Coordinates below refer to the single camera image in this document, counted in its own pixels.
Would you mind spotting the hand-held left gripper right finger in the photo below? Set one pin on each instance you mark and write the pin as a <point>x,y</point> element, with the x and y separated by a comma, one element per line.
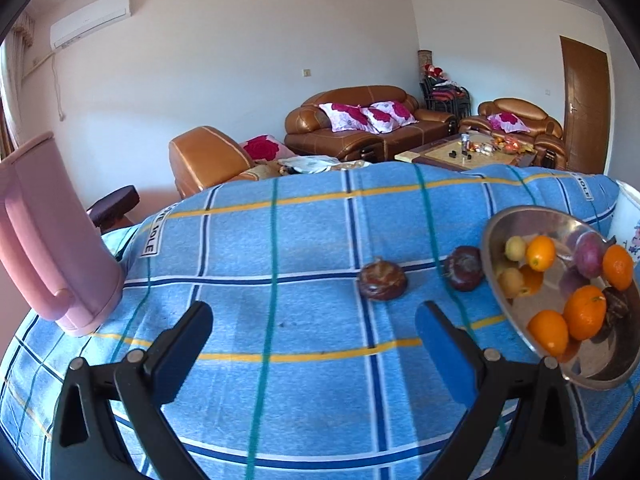
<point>445,350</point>

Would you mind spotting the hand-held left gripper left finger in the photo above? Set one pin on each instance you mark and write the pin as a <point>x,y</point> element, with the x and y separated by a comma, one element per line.
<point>184,352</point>

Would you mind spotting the round tan fruit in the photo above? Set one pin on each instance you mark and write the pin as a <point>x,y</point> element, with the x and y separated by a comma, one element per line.
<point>511,282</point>

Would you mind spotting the small yellow fruit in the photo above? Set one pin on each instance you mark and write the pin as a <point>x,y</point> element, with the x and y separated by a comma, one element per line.
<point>515,249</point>

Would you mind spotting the small orange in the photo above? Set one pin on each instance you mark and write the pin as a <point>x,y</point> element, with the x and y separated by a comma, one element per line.
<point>541,253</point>

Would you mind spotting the orange with stem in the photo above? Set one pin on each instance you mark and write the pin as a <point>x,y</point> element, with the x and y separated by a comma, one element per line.
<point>585,312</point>

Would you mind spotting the stainless steel bowl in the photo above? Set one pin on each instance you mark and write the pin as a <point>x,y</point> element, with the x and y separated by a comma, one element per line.
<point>542,220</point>

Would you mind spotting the purple round fruit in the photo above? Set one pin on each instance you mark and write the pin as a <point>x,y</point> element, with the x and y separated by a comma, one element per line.
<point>589,255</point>

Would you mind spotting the dark purple mangosteen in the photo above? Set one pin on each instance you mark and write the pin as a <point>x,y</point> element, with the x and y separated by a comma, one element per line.
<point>617,309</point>
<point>382,281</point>
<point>465,271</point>

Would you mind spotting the blue plaid blanket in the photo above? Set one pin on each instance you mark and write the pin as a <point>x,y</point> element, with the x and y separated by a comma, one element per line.
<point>310,320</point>

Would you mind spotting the dark brown stool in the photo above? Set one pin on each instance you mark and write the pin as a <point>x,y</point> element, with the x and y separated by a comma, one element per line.
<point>112,204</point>

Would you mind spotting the pink electric kettle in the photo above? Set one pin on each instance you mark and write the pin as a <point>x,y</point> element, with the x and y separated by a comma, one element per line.
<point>45,240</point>

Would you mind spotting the brown leather armchair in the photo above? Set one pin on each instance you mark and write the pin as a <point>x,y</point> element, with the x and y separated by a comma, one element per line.
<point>205,157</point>
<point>550,130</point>

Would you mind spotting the wooden coffee table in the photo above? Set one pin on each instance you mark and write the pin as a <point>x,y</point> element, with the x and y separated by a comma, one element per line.
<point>430,152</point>

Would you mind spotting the pile of snacks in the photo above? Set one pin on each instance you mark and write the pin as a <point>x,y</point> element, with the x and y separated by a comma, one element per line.
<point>505,145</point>

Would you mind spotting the white printed paper cup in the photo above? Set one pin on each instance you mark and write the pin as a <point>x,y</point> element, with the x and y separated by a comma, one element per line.
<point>626,220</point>

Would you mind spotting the white cloth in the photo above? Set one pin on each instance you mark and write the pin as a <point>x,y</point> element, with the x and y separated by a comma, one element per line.
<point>307,163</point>

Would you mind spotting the white red floral cushion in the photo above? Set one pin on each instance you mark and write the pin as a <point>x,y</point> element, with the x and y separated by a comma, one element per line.
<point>507,122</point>
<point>347,117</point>
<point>392,116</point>

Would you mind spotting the brown leather sofa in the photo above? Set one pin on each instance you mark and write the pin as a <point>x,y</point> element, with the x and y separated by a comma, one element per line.
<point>325,142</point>

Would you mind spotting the stacked dark chairs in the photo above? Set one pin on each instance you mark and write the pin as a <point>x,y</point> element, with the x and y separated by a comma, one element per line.
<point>447,100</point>

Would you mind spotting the brown wooden door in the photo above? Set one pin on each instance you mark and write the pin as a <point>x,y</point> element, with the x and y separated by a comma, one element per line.
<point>585,105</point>

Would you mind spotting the brown patterned roll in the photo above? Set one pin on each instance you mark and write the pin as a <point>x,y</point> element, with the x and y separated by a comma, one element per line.
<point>424,60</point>

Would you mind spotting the beige curtain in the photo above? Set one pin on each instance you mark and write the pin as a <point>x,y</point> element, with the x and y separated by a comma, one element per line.
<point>12,90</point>

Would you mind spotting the white air conditioner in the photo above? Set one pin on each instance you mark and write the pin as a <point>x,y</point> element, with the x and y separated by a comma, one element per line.
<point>90,17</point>

